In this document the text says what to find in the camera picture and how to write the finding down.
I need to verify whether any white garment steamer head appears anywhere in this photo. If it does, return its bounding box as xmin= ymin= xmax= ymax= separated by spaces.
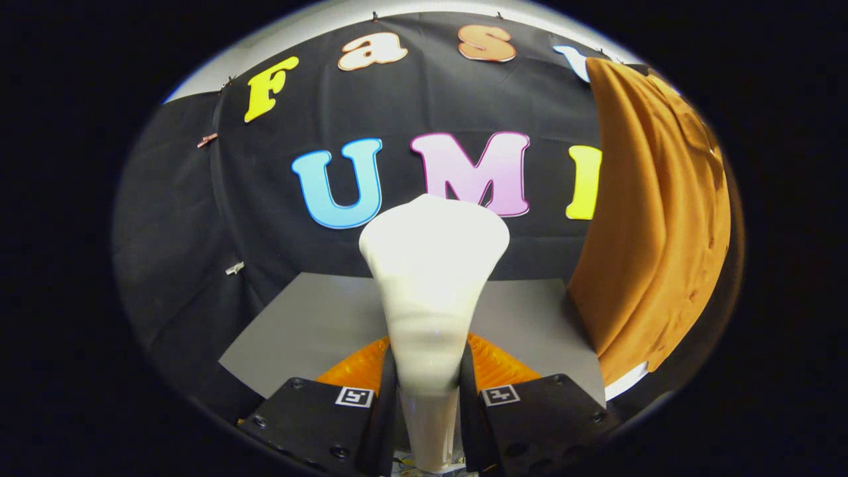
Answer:
xmin=358 ymin=193 xmax=511 ymax=472

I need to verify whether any orange-brown button shirt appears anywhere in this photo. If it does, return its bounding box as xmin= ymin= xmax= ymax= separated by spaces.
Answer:
xmin=566 ymin=57 xmax=733 ymax=388

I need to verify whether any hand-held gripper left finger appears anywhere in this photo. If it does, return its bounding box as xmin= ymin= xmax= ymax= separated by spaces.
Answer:
xmin=238 ymin=335 xmax=398 ymax=477

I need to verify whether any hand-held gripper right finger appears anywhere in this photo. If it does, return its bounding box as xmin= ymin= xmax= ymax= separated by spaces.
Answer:
xmin=458 ymin=331 xmax=623 ymax=474

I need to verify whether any black backdrop cloth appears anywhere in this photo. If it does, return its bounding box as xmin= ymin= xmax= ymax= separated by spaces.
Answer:
xmin=113 ymin=12 xmax=743 ymax=425

